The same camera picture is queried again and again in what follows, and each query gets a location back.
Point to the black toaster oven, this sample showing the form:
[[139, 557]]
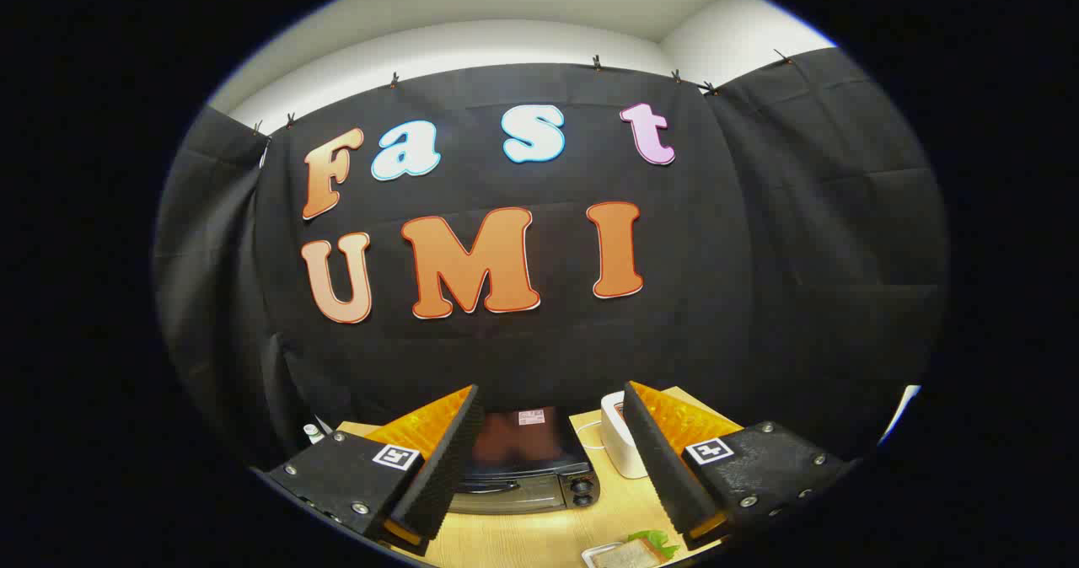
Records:
[[527, 446]]

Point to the white bottle green label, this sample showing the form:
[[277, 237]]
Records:
[[313, 433]]

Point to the white ribbed rectangular plate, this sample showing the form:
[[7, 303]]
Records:
[[590, 554]]

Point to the white pop-up toaster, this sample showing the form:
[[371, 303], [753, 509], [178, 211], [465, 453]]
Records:
[[620, 450]]

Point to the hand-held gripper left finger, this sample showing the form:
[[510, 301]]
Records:
[[447, 458]]

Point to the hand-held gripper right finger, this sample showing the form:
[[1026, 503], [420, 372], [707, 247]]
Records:
[[657, 458]]

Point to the bread and lettuce sandwich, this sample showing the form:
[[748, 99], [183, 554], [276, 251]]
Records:
[[632, 555]]

